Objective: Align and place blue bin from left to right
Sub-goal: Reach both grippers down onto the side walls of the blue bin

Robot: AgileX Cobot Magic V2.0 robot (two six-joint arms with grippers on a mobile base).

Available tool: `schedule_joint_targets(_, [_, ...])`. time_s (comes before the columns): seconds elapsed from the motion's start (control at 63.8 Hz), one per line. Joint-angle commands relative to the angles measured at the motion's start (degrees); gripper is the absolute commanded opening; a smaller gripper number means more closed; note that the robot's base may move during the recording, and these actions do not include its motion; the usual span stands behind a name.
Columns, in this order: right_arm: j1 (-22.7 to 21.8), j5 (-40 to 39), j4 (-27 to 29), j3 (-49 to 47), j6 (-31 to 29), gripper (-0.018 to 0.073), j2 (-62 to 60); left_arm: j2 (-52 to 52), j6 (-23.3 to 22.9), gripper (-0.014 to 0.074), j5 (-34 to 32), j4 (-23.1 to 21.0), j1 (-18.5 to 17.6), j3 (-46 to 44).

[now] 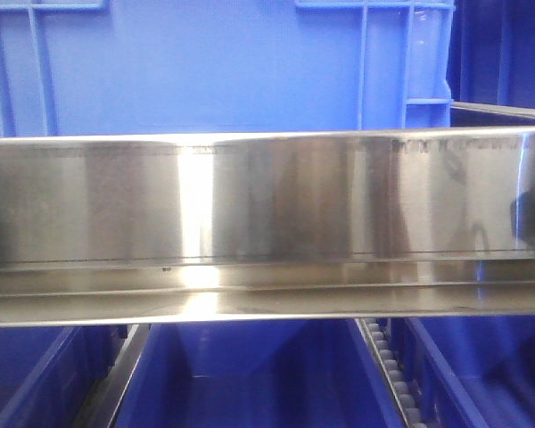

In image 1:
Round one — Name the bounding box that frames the blue bin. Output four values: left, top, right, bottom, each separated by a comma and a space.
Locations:
386, 316, 535, 427
116, 319, 402, 427
0, 325, 128, 427

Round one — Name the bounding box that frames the stainless steel shelf beam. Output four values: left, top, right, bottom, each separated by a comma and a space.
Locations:
0, 127, 535, 327

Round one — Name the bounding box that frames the steel lane divider left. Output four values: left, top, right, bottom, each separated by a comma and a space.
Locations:
71, 325, 151, 428

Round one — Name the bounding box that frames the blue crate upper shelf centre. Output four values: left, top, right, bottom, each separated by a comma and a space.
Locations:
0, 1, 455, 136

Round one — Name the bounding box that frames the blue crate shelf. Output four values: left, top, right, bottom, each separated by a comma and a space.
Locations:
0, 1, 455, 136
448, 1, 535, 127

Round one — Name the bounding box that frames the blue crate upper shelf right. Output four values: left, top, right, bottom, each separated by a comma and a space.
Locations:
448, 1, 535, 127

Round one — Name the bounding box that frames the white roller track rail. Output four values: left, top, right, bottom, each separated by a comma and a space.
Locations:
356, 318, 426, 428

